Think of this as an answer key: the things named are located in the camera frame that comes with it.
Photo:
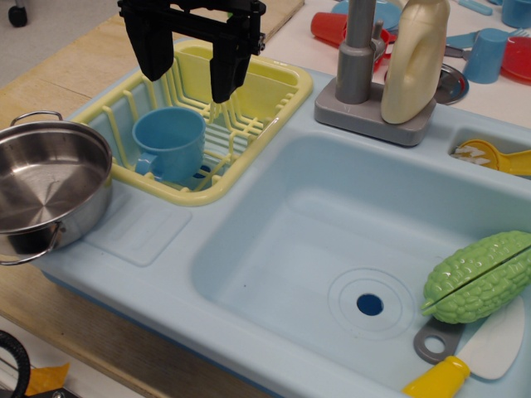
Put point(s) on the grey toy faucet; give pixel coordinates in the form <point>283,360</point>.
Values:
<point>351,100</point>

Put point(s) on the yellow tape piece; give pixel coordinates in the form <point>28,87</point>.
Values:
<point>45,379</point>

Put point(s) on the cream detergent bottle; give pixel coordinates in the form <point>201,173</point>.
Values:
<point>417,56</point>

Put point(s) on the black chair caster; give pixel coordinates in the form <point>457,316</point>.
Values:
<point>17,14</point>

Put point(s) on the blue cup top right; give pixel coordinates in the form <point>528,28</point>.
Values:
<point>516,13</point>

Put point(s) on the stainless steel pot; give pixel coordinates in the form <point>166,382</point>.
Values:
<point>56,184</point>

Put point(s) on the blue plastic cup in rack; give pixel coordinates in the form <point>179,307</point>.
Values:
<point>171,143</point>

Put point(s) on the red toy utensil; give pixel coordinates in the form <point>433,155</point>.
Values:
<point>380,44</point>

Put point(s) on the white toy knife yellow handle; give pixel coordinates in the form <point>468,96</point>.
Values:
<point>488,354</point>

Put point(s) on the blue plastic cup on table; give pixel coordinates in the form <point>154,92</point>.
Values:
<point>485,60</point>

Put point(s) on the green bitter melon toy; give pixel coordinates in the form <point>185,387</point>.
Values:
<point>479,279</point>

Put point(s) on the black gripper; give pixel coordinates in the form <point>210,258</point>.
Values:
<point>233,28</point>

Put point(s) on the small metal bowl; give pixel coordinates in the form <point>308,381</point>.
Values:
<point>452,86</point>

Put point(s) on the red plastic cup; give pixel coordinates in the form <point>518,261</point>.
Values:
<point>329,27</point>

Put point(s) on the light blue toy sink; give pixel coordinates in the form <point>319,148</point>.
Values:
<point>307,276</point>

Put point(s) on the grey utensil handle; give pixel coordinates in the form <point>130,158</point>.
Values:
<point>435,341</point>

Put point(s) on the blue plastic fork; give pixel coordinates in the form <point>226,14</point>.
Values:
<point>465,41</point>

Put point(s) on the yellow dish rack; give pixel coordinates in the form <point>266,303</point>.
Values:
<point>237,130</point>

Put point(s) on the yellow scrub brush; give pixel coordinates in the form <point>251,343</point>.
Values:
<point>485,154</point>

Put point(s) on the blue plastic plate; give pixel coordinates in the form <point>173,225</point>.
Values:
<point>386,11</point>

